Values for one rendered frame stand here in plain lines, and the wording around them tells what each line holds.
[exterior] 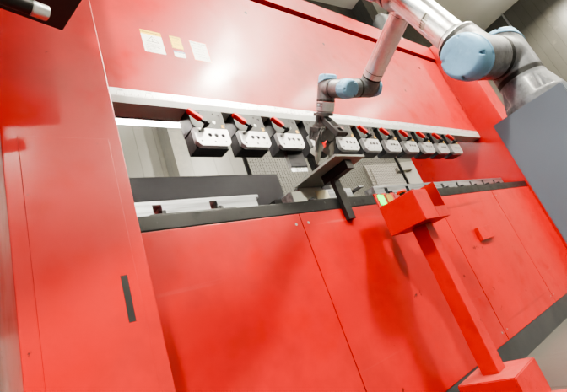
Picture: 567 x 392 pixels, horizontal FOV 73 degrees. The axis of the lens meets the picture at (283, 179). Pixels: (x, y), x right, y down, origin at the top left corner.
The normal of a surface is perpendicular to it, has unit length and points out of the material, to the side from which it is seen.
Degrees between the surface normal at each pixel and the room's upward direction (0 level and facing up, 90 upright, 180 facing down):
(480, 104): 90
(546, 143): 90
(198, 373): 90
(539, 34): 90
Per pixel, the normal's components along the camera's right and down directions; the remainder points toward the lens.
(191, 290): 0.56, -0.47
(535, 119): -0.82, 0.09
